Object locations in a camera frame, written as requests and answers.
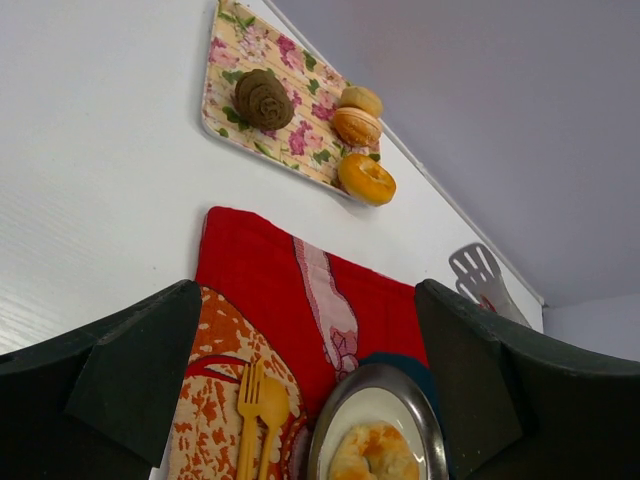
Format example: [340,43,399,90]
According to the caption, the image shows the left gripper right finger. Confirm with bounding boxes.
[415,280,639,479]

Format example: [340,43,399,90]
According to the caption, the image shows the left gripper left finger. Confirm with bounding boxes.
[1,280,201,479]

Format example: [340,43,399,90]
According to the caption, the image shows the metal tongs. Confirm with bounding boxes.
[449,243,531,328]

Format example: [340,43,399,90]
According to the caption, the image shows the striped twisted bread roll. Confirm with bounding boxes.
[328,422,420,480]

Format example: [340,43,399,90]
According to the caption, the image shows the orange ring bagel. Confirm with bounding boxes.
[337,153,396,207]

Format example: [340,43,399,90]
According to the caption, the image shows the brown chocolate bread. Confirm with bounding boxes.
[234,69,294,131]

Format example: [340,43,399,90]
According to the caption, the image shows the round metal plate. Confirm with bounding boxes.
[307,364,449,479]

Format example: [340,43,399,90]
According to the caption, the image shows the yellow plastic fork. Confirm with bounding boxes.
[236,358,264,480]

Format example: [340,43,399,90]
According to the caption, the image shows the yellow plastic spoon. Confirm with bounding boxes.
[258,376,290,480]

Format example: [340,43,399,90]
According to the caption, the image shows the red patterned cloth mat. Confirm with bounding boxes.
[169,207,437,479]

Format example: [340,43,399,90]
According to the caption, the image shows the flat tan bun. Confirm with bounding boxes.
[332,107,382,147]

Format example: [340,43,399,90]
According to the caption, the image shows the pale round bun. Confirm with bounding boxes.
[339,86,384,118]

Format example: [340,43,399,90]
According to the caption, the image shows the floral serving tray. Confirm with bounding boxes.
[201,1,381,198]

